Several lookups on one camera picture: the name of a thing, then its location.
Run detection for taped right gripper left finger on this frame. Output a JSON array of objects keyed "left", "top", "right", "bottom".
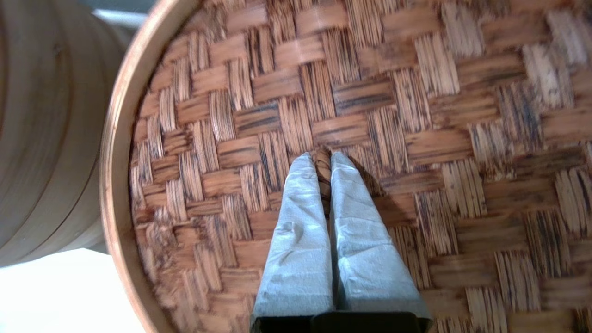
[{"left": 252, "top": 153, "right": 334, "bottom": 318}]

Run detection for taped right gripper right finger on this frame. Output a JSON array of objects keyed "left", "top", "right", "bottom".
[{"left": 330, "top": 151, "right": 433, "bottom": 321}]

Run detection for woven bamboo steamer lid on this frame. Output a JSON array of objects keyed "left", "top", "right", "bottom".
[{"left": 99, "top": 0, "right": 592, "bottom": 333}]

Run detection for large bamboo steamer basket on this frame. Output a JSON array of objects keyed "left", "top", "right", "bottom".
[
  {"left": 0, "top": 0, "right": 77, "bottom": 243},
  {"left": 0, "top": 0, "right": 139, "bottom": 268}
]

